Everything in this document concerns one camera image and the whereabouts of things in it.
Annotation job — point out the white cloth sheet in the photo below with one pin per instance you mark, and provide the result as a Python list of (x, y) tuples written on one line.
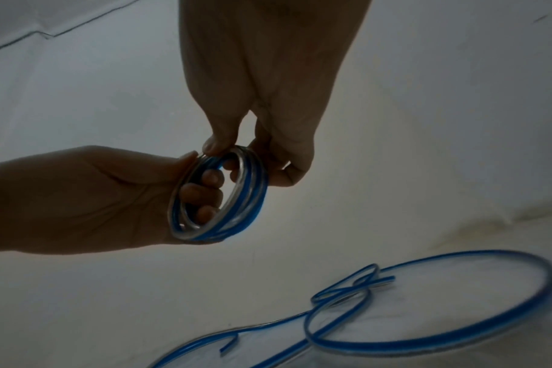
[(439, 107)]

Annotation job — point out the blue and clear strip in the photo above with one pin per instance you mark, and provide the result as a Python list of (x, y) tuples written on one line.
[(251, 201)]

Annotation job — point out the blue strip in large loop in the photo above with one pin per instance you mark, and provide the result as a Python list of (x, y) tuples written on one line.
[(549, 275)]

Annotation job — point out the person's right hand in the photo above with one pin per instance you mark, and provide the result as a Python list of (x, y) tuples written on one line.
[(267, 54)]

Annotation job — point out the blue strip with hooked end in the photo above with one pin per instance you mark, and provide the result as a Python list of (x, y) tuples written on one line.
[(229, 342)]

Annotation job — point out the person's left hand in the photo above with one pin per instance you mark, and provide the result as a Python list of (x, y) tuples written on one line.
[(76, 201)]

